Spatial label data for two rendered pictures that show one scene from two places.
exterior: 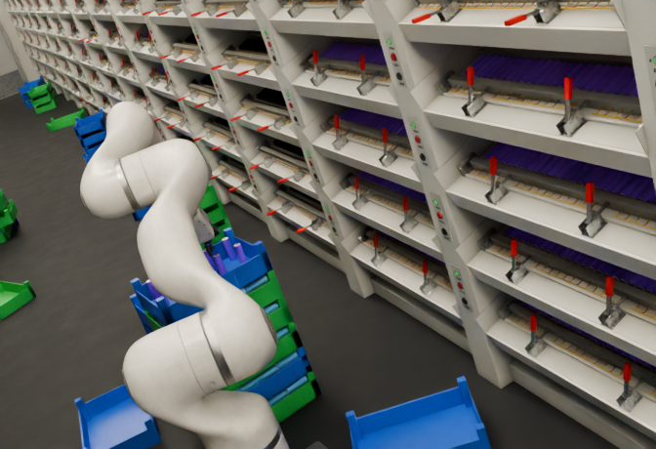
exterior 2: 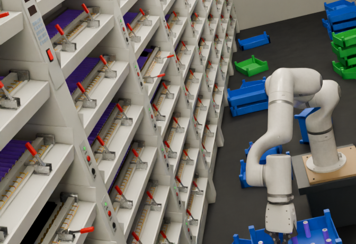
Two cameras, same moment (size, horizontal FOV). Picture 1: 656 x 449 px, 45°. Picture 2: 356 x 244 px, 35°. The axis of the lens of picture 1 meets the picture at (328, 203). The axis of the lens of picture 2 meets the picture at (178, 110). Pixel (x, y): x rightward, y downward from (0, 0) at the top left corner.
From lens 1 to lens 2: 3.55 m
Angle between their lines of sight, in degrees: 126
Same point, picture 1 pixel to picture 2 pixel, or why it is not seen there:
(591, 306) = (187, 169)
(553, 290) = (185, 179)
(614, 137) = (172, 90)
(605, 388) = (198, 201)
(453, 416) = not seen: outside the picture
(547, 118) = (165, 103)
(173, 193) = not seen: hidden behind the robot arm
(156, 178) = not seen: hidden behind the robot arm
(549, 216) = (178, 141)
